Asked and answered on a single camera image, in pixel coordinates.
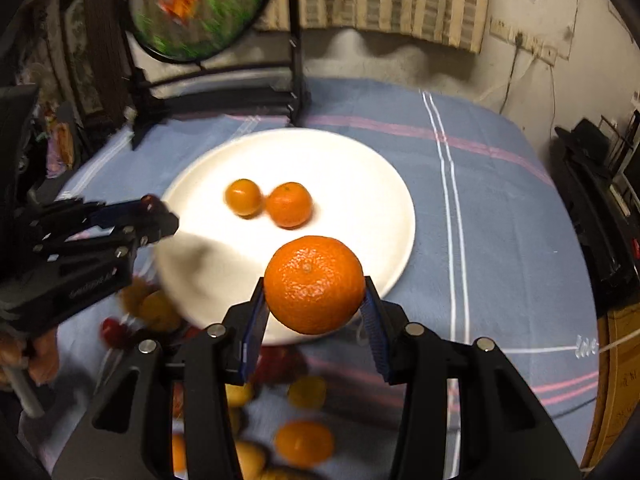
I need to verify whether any pale beige fruit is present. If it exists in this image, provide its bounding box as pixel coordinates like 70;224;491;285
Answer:
117;276;156;318

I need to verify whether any beige round fruit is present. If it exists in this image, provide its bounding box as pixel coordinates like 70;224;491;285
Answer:
137;290;182;333

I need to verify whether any dark red plum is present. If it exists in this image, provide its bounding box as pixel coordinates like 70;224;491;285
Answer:
250;346;308;385
100;318;132;350

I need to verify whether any smooth orange fruit front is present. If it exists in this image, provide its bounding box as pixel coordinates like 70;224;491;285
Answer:
224;179;262;218

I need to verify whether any smooth orange fruit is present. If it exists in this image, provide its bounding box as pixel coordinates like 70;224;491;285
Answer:
224;179;262;218
273;420;335;469

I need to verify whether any small yellow longan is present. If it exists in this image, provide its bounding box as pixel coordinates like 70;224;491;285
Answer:
288;375;328;411
226;382;256;408

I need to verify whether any smooth orange fruit back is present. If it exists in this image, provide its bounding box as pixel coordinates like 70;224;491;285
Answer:
273;420;335;469

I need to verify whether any large orange mandarin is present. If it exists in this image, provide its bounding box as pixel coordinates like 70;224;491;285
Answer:
264;235;366;336

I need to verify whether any red cherry tomato back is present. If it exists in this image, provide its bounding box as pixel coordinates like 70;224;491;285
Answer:
140;194;166;212

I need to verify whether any tan purple-striped pepino melon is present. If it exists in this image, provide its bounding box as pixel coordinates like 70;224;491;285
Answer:
235;441;267;480

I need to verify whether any large tan melon fruit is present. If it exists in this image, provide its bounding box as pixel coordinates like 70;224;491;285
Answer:
258;466;319;480

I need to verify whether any person's left hand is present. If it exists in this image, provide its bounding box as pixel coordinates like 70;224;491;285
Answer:
0;327;60;386

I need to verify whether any white oval plate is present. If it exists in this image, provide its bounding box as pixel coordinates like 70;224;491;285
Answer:
154;128;416;328

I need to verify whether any black screen stand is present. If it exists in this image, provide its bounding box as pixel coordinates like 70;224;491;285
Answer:
85;0;309;148

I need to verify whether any blue striped tablecloth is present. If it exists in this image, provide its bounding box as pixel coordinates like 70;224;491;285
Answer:
19;77;601;480

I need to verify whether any computer monitor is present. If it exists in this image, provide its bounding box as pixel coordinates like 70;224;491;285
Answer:
614;110;640;217

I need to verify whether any black hat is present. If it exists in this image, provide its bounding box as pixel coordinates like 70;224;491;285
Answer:
554;118;610;169

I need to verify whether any white wall power strip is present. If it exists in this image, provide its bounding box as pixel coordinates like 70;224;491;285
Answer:
489;18;559;67

